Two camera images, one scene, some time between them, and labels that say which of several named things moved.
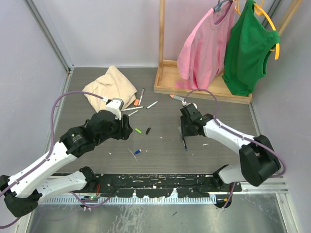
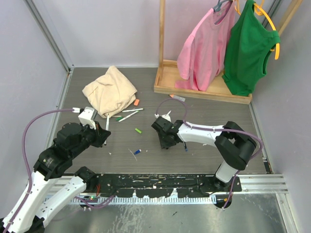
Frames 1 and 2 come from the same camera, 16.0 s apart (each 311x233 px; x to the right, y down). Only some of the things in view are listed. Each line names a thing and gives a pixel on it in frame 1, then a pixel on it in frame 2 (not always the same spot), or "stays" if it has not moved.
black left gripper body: (115, 131) → (93, 136)
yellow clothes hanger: (260, 11) stays
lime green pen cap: (138, 130) stays
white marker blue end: (152, 105) → (167, 115)
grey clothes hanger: (217, 7) stays
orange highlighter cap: (136, 102) stays
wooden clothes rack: (168, 74) stays
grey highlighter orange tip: (177, 97) stays
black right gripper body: (186, 129) → (164, 142)
